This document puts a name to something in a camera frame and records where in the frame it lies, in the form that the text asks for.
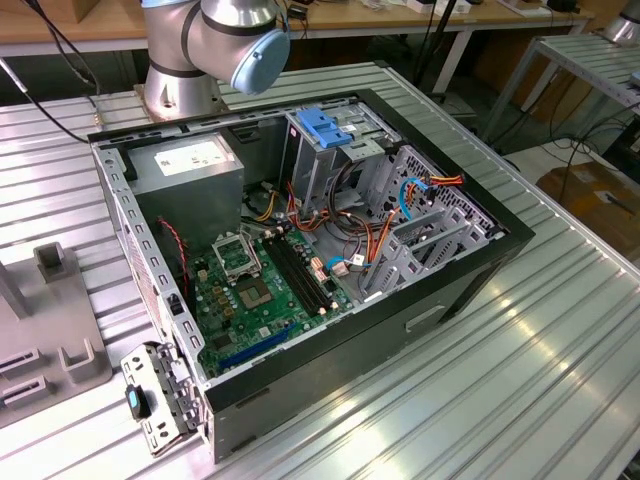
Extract blue SATA wire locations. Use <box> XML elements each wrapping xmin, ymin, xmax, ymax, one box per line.
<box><xmin>399</xmin><ymin>175</ymin><xmax>432</xmax><ymax>221</ymax></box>

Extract orange red power wire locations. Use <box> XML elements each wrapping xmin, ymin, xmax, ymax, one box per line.
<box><xmin>409</xmin><ymin>172</ymin><xmax>466</xmax><ymax>206</ymax></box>

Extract perforated metal disk bay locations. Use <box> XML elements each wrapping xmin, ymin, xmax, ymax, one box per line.
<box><xmin>359</xmin><ymin>144</ymin><xmax>506</xmax><ymax>304</ymax></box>

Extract black RAM slot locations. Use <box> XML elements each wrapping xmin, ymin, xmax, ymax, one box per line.
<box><xmin>274</xmin><ymin>236</ymin><xmax>331</xmax><ymax>309</ymax></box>
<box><xmin>280</xmin><ymin>234</ymin><xmax>336</xmax><ymax>305</ymax></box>
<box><xmin>262</xmin><ymin>240</ymin><xmax>321</xmax><ymax>318</ymax></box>
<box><xmin>268</xmin><ymin>238</ymin><xmax>326</xmax><ymax>314</ymax></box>

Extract grey metal drive cage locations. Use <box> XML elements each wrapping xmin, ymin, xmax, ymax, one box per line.
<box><xmin>279</xmin><ymin>97</ymin><xmax>401</xmax><ymax>211</ymax></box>

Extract metal socket cover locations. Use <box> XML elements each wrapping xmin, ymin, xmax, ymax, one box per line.
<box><xmin>212</xmin><ymin>232</ymin><xmax>264</xmax><ymax>281</ymax></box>

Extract CPU socket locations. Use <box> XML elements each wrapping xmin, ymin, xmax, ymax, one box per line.
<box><xmin>234</xmin><ymin>277</ymin><xmax>276</xmax><ymax>311</ymax></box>

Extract green motherboard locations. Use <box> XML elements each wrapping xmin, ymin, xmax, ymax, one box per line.
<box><xmin>188</xmin><ymin>227</ymin><xmax>356</xmax><ymax>380</ymax></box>

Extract blue plastic drive latch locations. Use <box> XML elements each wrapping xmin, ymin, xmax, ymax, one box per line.
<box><xmin>295</xmin><ymin>108</ymin><xmax>354</xmax><ymax>150</ymax></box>

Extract blue expansion slot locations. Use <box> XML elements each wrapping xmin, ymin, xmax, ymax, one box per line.
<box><xmin>219</xmin><ymin>321</ymin><xmax>297</xmax><ymax>371</ymax></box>

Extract black open PC case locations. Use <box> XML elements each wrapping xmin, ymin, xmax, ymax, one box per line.
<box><xmin>87</xmin><ymin>88</ymin><xmax>536</xmax><ymax>465</ymax></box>

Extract grey power supply unit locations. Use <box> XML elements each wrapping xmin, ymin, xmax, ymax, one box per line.
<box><xmin>127</xmin><ymin>130</ymin><xmax>246</xmax><ymax>254</ymax></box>

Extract black case fan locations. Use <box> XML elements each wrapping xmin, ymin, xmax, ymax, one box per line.
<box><xmin>149</xmin><ymin>217</ymin><xmax>196</xmax><ymax>309</ymax></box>

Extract grey metal slot retainer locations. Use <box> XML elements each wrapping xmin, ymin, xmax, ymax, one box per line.
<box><xmin>119</xmin><ymin>341</ymin><xmax>209</xmax><ymax>459</ymax></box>

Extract black tripod stand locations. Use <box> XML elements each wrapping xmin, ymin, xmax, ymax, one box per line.
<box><xmin>413</xmin><ymin>0</ymin><xmax>459</xmax><ymax>104</ymax></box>

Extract black latch blue button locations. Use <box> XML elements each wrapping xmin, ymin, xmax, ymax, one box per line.
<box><xmin>124</xmin><ymin>384</ymin><xmax>154</xmax><ymax>421</ymax></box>

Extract brown floor carton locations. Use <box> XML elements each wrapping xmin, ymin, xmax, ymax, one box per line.
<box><xmin>537</xmin><ymin>162</ymin><xmax>640</xmax><ymax>256</ymax></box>

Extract large brown carton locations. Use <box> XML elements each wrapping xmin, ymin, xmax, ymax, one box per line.
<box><xmin>512</xmin><ymin>54</ymin><xmax>594</xmax><ymax>126</ymax></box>

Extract grey parts rack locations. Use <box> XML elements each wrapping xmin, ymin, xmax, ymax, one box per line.
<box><xmin>0</xmin><ymin>242</ymin><xmax>114</xmax><ymax>430</ymax></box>

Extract black equipment box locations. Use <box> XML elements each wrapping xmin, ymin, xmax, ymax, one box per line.
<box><xmin>602</xmin><ymin>114</ymin><xmax>640</xmax><ymax>169</ymax></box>

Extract orange red wire bundle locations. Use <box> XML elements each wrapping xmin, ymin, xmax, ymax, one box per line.
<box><xmin>285</xmin><ymin>180</ymin><xmax>332</xmax><ymax>234</ymax></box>

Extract short blue wire loop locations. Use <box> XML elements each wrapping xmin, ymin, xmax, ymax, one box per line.
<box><xmin>323</xmin><ymin>254</ymin><xmax>352</xmax><ymax>279</ymax></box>

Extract black looped cable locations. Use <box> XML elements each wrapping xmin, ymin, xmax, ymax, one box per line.
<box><xmin>327</xmin><ymin>158</ymin><xmax>366</xmax><ymax>236</ymax></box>

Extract yellow orange wire pair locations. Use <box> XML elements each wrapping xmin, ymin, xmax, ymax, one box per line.
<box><xmin>255</xmin><ymin>188</ymin><xmax>277</xmax><ymax>222</ymax></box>

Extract orange wire strands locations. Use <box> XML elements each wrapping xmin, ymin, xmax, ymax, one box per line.
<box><xmin>363</xmin><ymin>208</ymin><xmax>402</xmax><ymax>266</ymax></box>

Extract red black fan wire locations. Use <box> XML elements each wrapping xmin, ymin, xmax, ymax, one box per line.
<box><xmin>157</xmin><ymin>215</ymin><xmax>190</xmax><ymax>296</ymax></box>

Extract wooden desk white frame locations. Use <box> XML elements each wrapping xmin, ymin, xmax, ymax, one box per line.
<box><xmin>0</xmin><ymin>0</ymin><xmax>596</xmax><ymax>96</ymax></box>

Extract thin cable metal plug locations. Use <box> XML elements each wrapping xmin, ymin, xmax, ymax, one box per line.
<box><xmin>0</xmin><ymin>58</ymin><xmax>101</xmax><ymax>146</ymax></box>

